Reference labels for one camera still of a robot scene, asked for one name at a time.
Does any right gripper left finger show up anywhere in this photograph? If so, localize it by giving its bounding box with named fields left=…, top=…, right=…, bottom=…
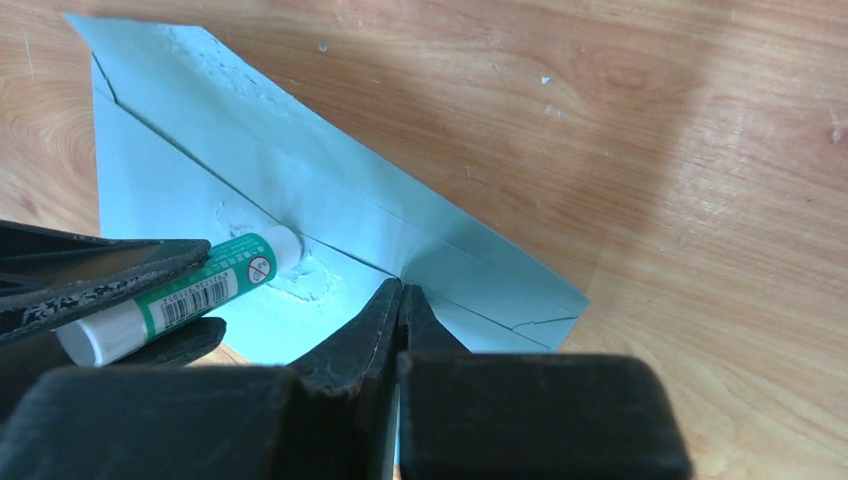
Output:
left=1, top=279, right=403, bottom=479

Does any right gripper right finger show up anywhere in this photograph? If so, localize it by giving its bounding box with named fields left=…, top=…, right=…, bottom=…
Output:
left=397, top=285, right=693, bottom=479

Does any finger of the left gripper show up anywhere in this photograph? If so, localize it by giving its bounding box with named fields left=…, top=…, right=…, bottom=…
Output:
left=1, top=221, right=211, bottom=347
left=1, top=317, right=226, bottom=418

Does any white green glue stick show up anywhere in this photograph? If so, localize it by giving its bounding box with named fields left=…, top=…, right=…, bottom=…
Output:
left=56, top=226, right=303, bottom=367

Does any grey-green envelope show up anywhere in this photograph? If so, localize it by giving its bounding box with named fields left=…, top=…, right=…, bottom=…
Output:
left=66, top=14, right=589, bottom=364

